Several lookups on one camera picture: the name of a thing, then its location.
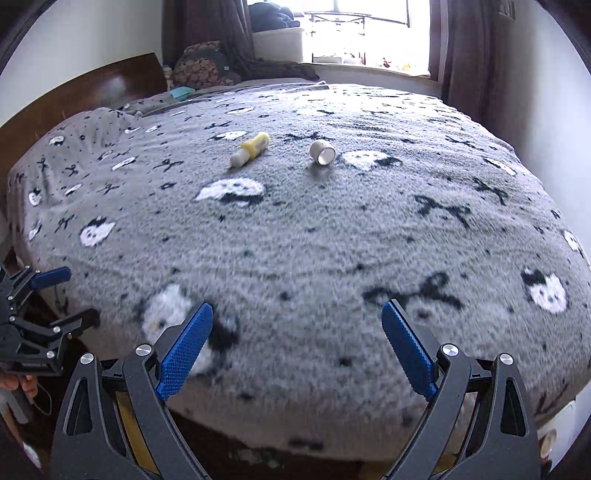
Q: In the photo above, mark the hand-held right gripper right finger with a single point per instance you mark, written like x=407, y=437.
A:
x=408, y=346

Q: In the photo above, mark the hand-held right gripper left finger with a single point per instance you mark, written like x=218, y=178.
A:
x=184, y=350

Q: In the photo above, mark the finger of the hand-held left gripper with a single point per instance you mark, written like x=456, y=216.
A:
x=51, y=278
x=60, y=332

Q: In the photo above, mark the person's left hand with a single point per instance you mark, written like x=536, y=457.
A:
x=27, y=385

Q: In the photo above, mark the grey bow print pillow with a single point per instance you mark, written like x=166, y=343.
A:
x=69, y=161

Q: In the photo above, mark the grey cat print blanket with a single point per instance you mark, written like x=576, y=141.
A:
x=300, y=240

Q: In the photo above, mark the white plastic object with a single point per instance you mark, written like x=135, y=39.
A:
x=551, y=438

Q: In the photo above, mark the brown wooden headboard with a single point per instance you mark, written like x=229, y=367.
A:
x=92, y=92

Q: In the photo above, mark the white round cap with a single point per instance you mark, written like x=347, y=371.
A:
x=322, y=152

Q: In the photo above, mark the yellow and white tube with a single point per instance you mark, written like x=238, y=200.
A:
x=251, y=147

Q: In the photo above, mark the teal packet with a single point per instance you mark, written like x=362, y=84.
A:
x=181, y=93

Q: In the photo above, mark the brown patterned cushion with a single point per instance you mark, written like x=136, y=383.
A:
x=203, y=67

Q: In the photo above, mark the brown curtain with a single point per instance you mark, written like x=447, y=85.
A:
x=461, y=50
x=207, y=23

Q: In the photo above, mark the bright window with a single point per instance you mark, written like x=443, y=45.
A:
x=392, y=37

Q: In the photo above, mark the white storage box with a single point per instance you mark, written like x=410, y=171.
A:
x=277, y=46

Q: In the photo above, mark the dark blue cloth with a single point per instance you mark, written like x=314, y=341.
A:
x=272, y=18

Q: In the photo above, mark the wall light switch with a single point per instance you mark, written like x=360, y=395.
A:
x=508, y=8

